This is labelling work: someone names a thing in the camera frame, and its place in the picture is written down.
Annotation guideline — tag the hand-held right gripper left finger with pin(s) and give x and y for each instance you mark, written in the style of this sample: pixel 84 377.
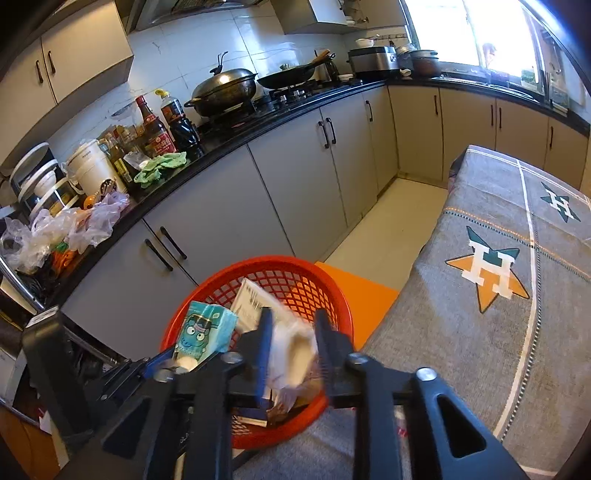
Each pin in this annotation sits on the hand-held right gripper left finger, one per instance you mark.
pixel 264 360

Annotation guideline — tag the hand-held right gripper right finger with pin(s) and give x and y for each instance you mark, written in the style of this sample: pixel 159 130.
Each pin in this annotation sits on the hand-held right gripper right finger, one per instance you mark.
pixel 324 355

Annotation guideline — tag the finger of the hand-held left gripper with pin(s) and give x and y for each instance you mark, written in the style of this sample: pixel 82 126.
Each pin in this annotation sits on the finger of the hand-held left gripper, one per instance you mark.
pixel 147 367

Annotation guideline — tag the white wrapper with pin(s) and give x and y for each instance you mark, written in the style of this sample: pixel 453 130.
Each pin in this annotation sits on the white wrapper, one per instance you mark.
pixel 291 350

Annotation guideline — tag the teal cartoon box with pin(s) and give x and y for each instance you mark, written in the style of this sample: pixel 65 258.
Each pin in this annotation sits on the teal cartoon box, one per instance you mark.
pixel 203 332

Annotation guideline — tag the red plastic mesh basket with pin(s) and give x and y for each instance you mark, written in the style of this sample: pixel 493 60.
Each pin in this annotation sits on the red plastic mesh basket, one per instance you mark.
pixel 295 277

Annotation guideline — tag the white printed paper packet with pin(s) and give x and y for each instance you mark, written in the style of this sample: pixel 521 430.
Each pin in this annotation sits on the white printed paper packet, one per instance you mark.
pixel 249 304

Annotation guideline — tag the orange stool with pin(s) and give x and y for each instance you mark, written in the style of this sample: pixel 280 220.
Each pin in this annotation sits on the orange stool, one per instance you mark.
pixel 364 300

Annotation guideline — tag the clear crumpled plastic bag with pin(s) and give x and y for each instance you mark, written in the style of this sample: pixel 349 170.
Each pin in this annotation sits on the clear crumpled plastic bag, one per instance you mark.
pixel 32 240

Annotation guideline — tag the grey printed tablecloth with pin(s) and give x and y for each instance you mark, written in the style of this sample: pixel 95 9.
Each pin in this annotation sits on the grey printed tablecloth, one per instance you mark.
pixel 461 369

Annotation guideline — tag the pale pink plastic bag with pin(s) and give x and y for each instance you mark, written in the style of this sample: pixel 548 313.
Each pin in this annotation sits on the pale pink plastic bag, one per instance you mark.
pixel 99 221

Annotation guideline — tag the row of grey cabinet doors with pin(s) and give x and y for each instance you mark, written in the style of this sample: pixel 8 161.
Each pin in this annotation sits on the row of grey cabinet doors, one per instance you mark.
pixel 295 184

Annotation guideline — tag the white and black stacked steamer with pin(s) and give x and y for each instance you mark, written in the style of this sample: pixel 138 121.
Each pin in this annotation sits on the white and black stacked steamer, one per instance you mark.
pixel 37 180

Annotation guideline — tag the green dish cloth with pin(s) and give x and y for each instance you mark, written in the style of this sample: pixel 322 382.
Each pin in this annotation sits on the green dish cloth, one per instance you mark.
pixel 161 168

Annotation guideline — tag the white electric cooker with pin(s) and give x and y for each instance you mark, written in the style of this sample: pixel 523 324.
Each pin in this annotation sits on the white electric cooker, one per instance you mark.
pixel 92 166

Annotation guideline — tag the group of small seasoning bottles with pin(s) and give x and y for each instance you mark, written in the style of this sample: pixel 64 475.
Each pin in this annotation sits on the group of small seasoning bottles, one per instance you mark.
pixel 120 147

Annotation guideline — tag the black kitchen countertop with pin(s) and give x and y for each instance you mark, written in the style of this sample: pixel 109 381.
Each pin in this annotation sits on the black kitchen countertop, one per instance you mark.
pixel 221 143

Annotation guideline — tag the brown sauce bottle red label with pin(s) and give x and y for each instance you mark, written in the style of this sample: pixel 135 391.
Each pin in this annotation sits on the brown sauce bottle red label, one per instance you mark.
pixel 152 129

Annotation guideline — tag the dark soy bottle yellow cap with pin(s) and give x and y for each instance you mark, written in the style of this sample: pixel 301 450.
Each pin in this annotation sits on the dark soy bottle yellow cap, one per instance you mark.
pixel 182 129

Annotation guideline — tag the black gas stove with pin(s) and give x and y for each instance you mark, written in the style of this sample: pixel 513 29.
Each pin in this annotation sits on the black gas stove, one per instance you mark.
pixel 286 96

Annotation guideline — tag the steel wok with lid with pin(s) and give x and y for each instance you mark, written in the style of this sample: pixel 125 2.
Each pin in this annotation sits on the steel wok with lid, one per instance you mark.
pixel 221 87

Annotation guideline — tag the black frying pan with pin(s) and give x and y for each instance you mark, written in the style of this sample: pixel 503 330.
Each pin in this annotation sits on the black frying pan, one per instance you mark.
pixel 286 76

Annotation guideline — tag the silver rice cooker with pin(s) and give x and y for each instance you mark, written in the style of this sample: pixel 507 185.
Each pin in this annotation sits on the silver rice cooker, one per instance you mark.
pixel 371 60

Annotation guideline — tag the dark brown pot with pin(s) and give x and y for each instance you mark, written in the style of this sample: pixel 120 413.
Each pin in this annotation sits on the dark brown pot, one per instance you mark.
pixel 425 64

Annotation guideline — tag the kitchen window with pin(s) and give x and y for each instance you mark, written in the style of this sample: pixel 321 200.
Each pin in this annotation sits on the kitchen window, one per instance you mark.
pixel 461 32

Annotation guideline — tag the steel range hood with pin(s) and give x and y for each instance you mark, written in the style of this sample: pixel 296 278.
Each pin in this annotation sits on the steel range hood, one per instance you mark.
pixel 157 11

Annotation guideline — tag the grey wall cabinet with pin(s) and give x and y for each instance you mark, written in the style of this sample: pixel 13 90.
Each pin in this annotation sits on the grey wall cabinet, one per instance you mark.
pixel 69 55
pixel 300 14

